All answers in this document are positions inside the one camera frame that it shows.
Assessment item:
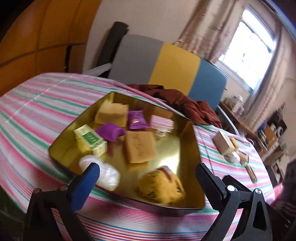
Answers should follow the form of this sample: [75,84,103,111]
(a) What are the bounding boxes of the white plastic bag ball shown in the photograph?
[78,155,120,191]

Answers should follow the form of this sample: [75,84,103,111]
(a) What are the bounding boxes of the cream cardboard box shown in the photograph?
[213,131,235,156]

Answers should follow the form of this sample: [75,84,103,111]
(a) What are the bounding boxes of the green tea box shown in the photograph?
[74,125,107,157]

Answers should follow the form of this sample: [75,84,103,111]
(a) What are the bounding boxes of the yellow knit sock bundle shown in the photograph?
[137,166,186,205]

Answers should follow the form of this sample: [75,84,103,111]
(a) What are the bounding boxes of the purple snack pouch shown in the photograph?
[95,123,125,142]

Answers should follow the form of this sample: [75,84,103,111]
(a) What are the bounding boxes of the large yellow sponge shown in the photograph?
[125,131,156,164]

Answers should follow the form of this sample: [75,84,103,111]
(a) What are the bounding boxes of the small yellow sponge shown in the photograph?
[94,100,129,128]

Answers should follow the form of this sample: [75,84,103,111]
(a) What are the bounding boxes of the purple packet with label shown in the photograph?
[128,110,149,130]

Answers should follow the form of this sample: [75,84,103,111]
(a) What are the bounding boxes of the wooden desk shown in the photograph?
[219,102,268,152]

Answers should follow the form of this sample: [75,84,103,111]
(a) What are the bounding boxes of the gold metal tray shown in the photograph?
[49,92,205,216]

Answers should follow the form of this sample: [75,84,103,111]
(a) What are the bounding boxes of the dark red cloth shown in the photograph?
[128,84,222,128]

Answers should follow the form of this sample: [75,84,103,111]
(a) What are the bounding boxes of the striped tablecloth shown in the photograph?
[0,72,276,241]

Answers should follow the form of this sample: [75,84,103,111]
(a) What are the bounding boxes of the white carton on desk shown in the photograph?
[230,95,243,113]

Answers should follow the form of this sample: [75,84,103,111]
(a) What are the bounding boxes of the grey yellow blue chair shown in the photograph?
[83,34,241,136]

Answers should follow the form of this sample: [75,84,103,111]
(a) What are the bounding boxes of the patterned curtain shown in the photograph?
[174,0,245,63]

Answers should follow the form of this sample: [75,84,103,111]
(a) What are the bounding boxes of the wooden wardrobe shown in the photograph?
[1,1,101,94]

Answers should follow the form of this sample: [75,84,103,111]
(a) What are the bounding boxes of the black rolled mat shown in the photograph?
[97,22,129,66]

